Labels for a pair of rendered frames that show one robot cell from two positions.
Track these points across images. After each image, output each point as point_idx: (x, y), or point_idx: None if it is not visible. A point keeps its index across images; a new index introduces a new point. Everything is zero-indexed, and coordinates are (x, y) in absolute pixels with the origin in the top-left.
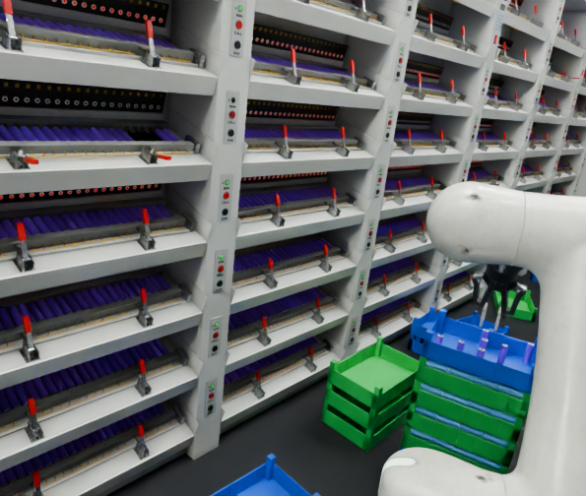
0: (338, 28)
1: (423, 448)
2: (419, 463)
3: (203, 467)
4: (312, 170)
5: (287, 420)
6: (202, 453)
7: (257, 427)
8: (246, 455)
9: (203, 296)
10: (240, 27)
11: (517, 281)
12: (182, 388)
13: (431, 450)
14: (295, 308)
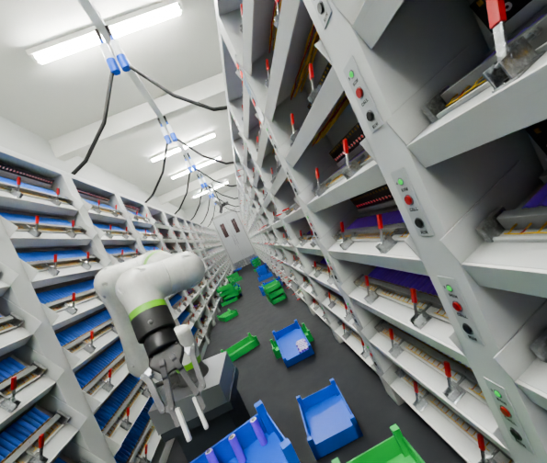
0: (279, 71)
1: (179, 330)
2: (177, 326)
3: (379, 398)
4: (336, 201)
5: (431, 461)
6: (390, 395)
7: (420, 433)
8: (386, 423)
9: (335, 281)
10: (270, 138)
11: (149, 366)
12: (358, 333)
13: (176, 331)
14: (449, 359)
